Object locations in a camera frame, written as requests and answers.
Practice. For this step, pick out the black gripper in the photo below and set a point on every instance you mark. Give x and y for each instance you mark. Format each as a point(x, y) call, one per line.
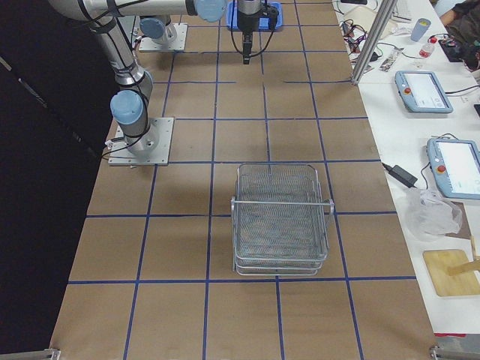
point(246, 25)

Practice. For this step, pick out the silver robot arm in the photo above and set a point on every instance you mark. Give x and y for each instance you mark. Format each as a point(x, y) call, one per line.
point(159, 28)
point(142, 134)

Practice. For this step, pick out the blue plastic tray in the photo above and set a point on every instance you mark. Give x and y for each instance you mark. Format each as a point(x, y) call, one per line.
point(231, 16)

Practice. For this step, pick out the far teach pendant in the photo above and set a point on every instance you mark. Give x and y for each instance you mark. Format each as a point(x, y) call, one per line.
point(421, 92)

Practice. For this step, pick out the teach pendant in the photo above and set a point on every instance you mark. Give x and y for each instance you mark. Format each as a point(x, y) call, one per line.
point(421, 92)
point(455, 167)

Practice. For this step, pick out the plastic water bottle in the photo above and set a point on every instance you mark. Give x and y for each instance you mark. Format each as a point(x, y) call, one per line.
point(427, 49)

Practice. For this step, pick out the blue cup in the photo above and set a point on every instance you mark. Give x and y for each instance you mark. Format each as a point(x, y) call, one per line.
point(419, 29)

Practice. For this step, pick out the black power adapter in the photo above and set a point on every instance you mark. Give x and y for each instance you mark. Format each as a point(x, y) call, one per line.
point(404, 177)

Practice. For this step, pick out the near teach pendant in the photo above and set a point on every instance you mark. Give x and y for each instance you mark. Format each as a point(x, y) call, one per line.
point(455, 167)

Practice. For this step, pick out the clear plastic bag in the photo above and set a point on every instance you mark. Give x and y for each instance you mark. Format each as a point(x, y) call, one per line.
point(428, 212)

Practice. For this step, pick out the wooden board stand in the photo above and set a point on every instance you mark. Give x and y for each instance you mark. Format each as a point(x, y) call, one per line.
point(452, 273)

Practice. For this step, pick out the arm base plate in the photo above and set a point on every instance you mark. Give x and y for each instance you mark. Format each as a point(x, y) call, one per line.
point(147, 45)
point(153, 148)

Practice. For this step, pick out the aluminium frame post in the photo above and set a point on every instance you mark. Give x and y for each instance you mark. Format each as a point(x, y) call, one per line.
point(378, 26)

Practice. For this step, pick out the silver wire mesh shelf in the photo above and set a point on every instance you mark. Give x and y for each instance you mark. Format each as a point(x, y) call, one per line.
point(279, 224)

